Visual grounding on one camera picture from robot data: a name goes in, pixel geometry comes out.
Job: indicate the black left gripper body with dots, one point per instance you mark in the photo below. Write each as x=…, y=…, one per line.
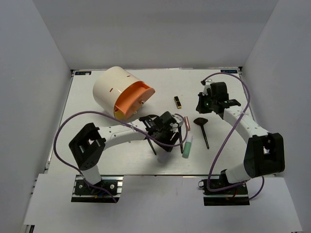
x=170, y=128

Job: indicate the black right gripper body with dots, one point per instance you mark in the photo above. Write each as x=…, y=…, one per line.
x=206, y=105

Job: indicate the thin black makeup brush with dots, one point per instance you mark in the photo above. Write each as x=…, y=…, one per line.
x=152, y=147

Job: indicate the white lilac cosmetic tube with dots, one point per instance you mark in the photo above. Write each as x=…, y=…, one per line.
x=164, y=157

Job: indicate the green white cosmetic tube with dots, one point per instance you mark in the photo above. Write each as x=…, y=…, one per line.
x=187, y=146

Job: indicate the black fan makeup brush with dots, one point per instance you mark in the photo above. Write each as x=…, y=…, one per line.
x=200, y=121

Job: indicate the cream round drawer organizer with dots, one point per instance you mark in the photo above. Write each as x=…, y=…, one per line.
x=120, y=93

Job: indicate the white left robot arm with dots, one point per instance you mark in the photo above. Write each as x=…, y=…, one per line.
x=90, y=142

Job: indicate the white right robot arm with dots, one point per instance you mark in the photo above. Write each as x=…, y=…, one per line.
x=264, y=150

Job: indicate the rose gold lipstick tube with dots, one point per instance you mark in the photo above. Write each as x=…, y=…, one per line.
x=187, y=123

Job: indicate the blue table logo sticker right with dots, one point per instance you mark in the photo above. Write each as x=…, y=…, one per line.
x=231, y=71

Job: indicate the blue table logo sticker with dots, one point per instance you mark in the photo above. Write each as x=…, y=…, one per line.
x=83, y=73
x=231, y=71

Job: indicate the black gold square lipstick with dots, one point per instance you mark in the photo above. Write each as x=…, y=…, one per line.
x=177, y=102

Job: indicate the blue table logo sticker left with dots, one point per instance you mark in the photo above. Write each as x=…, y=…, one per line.
x=83, y=73

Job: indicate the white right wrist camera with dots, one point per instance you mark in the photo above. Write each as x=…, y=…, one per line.
x=206, y=90

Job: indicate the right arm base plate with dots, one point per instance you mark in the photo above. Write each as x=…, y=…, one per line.
x=237, y=196

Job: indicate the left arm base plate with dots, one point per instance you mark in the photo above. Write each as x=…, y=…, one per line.
x=109, y=192

